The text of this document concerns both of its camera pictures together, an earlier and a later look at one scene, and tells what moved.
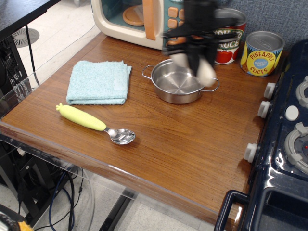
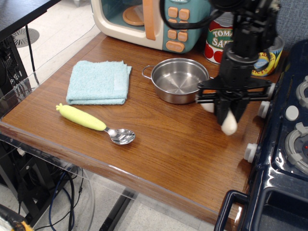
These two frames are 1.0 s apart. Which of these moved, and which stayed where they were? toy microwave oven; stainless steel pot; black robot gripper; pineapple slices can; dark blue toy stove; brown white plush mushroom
Moved: black robot gripper; brown white plush mushroom
Stayed: toy microwave oven; pineapple slices can; stainless steel pot; dark blue toy stove
